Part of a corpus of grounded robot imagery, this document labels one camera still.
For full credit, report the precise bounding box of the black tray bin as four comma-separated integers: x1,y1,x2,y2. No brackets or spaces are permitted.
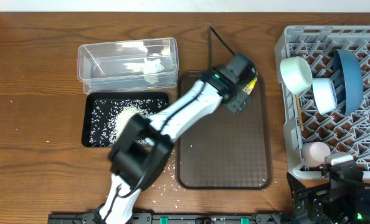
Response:
82,91,169,147

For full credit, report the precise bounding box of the clear plastic bin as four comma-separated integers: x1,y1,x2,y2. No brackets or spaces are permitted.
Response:
77,37,179,95

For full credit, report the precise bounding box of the brown serving tray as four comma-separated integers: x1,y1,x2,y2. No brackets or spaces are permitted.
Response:
176,78,273,190

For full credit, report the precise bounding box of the grey dishwasher rack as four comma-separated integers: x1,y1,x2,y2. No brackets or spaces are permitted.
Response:
275,26,370,179

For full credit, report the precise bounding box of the pile of white rice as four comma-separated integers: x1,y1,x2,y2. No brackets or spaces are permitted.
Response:
108,105,154,146

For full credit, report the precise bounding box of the green bowl with rice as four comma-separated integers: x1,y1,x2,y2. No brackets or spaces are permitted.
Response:
280,56,313,95

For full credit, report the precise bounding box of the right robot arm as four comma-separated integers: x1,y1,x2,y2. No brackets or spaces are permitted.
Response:
287,160,370,223

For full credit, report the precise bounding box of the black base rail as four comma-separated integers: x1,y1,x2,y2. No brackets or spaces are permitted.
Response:
47,212,291,224

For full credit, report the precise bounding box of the yellow snack wrapper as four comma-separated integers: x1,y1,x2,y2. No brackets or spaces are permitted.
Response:
244,77,258,95

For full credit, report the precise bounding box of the white tissue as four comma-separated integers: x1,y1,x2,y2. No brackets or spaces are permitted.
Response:
143,59,164,84

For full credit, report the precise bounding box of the light blue bowl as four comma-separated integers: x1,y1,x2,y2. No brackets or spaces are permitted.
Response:
312,78,338,114

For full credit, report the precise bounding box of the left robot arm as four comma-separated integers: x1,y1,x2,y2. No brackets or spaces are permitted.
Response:
94,53,258,223

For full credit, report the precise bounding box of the pink cup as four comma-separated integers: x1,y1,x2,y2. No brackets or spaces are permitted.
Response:
301,142,331,167

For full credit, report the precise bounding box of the dark blue plate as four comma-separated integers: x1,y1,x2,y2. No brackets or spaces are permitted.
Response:
333,49,363,115

